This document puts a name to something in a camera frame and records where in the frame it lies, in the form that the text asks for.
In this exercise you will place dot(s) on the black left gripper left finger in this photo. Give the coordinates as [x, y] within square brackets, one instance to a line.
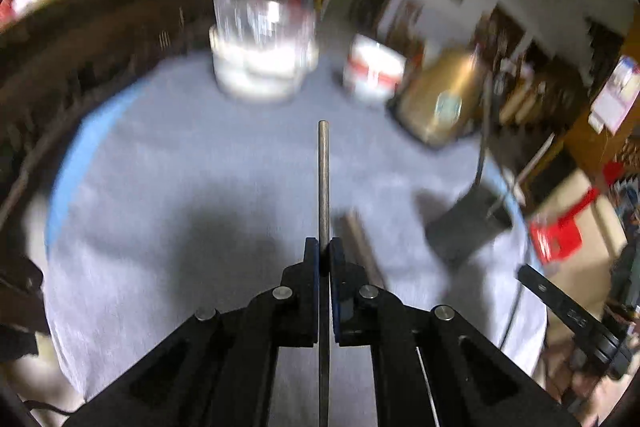
[217, 371]

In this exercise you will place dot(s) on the red plastic chair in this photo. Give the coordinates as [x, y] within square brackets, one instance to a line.
[557, 240]

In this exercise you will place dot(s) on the dark grey utensil holder cup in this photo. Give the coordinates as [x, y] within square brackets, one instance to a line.
[467, 226]

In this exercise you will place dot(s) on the white pot with handles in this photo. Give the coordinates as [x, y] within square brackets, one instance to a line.
[261, 75]

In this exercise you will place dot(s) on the dark carved wooden chair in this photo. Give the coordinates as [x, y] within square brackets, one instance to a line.
[61, 61]

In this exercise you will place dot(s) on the blue table cover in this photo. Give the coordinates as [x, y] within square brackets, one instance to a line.
[92, 130]

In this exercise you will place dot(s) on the dark chopstick eight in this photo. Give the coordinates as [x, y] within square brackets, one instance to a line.
[484, 129]

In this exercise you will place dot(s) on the grey towel cloth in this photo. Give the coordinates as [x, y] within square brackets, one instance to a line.
[197, 201]

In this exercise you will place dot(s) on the gold electric kettle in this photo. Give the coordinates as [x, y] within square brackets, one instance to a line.
[438, 102]

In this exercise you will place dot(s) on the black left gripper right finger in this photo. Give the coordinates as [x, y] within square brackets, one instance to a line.
[432, 368]

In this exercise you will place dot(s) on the dark chopstick seven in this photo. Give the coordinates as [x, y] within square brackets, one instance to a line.
[529, 167]

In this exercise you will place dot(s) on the red white bowl stack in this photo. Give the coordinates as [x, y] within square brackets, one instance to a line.
[373, 72]

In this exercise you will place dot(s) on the pink wall calendar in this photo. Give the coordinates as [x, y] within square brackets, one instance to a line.
[614, 102]

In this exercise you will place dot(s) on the dark chopstick two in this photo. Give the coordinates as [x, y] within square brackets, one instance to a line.
[324, 271]

